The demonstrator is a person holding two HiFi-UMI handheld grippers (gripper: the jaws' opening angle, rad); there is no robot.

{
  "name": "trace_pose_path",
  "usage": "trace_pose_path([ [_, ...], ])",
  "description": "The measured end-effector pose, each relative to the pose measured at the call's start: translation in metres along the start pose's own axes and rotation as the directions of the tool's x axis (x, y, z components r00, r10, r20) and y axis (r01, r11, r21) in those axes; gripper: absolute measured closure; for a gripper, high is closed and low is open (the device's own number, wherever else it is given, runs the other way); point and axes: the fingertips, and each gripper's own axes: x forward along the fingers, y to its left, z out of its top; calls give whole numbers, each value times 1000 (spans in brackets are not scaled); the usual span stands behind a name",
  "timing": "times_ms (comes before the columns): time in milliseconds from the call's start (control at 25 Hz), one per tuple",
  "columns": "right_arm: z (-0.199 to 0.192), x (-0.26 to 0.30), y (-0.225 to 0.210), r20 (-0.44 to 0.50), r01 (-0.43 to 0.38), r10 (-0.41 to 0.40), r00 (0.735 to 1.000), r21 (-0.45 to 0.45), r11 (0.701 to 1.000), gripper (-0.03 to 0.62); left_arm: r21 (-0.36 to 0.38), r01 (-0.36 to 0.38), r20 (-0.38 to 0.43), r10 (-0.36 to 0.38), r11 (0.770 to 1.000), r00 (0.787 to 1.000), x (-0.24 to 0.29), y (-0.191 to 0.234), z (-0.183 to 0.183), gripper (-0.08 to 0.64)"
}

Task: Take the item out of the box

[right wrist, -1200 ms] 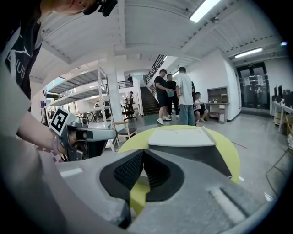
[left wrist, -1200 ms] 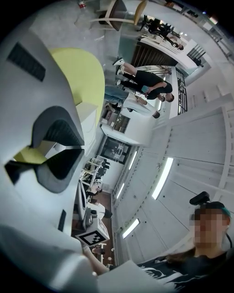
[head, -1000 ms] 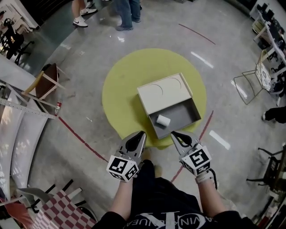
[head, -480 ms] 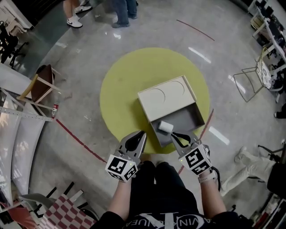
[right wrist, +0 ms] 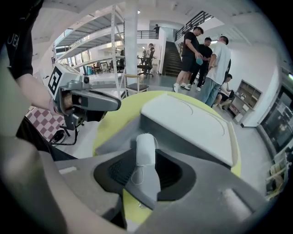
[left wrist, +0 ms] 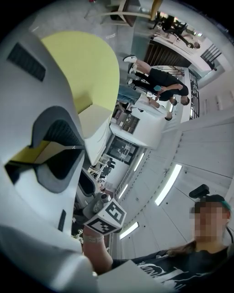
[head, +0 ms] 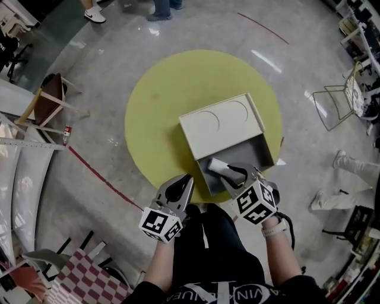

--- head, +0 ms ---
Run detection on person's black shorts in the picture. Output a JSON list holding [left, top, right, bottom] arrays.
[[173, 203, 265, 287]]

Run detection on small white roll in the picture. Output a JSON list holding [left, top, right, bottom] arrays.
[[207, 157, 229, 175]]

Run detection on black office chair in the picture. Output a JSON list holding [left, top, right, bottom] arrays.
[[0, 28, 34, 83]]

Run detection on red and white checkered table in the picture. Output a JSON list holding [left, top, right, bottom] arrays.
[[44, 249, 134, 304]]

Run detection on white metal shelf rack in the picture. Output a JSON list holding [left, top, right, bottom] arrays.
[[0, 111, 67, 268]]

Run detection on plastic bottle with red label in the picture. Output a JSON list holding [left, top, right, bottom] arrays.
[[62, 120, 74, 146]]

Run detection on red cloth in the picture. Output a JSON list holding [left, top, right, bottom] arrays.
[[0, 265, 46, 298]]

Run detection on round table with green cloth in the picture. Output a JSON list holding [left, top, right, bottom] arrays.
[[124, 49, 283, 205]]

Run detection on white wrist watch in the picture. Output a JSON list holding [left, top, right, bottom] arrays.
[[261, 221, 288, 238]]

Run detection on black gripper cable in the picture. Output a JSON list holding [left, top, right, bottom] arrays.
[[277, 211, 296, 251]]

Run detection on wire chair with patterned cushion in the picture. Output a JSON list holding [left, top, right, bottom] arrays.
[[312, 61, 365, 132]]

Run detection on person's left forearm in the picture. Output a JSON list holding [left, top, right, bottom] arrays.
[[142, 237, 176, 293]]

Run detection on person's black printed shirt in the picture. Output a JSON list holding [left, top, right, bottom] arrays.
[[121, 274, 327, 304]]

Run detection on white work desk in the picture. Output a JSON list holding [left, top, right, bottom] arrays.
[[338, 0, 380, 75]]

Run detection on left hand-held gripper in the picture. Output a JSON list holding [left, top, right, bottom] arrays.
[[138, 174, 194, 244]]

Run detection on person's right forearm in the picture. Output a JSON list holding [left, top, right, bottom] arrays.
[[262, 216, 303, 286]]

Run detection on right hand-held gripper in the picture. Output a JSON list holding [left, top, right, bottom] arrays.
[[220, 161, 280, 226]]

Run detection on grey plastic chair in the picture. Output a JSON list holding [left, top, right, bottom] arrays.
[[22, 248, 72, 283]]

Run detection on beige box with sliding lid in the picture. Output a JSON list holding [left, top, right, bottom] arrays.
[[179, 93, 275, 197]]

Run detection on black metal chair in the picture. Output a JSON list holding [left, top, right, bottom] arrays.
[[322, 204, 375, 248]]

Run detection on wooden chair with brown seat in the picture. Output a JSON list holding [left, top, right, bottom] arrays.
[[14, 72, 90, 134]]

